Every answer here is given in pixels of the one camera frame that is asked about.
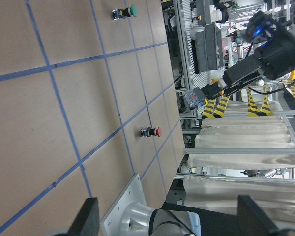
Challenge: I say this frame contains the green push button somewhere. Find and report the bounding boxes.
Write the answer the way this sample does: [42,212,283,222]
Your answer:
[112,5,138,20]

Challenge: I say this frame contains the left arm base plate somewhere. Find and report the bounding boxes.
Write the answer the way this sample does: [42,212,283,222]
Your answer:
[100,174,152,236]

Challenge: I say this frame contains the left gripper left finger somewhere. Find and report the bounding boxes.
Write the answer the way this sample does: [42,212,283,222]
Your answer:
[49,197,99,236]

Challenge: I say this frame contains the red push button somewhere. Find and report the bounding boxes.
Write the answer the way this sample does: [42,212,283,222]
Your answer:
[140,127,162,137]

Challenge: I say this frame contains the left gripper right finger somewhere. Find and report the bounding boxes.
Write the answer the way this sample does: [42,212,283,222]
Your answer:
[237,195,295,236]

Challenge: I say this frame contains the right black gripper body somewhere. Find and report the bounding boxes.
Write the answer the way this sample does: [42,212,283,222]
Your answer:
[254,26,295,80]

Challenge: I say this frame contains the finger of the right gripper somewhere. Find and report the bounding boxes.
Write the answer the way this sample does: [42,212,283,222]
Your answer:
[223,78,263,96]
[203,55,262,96]

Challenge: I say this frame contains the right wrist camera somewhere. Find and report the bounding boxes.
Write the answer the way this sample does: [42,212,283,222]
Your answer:
[244,11,280,44]

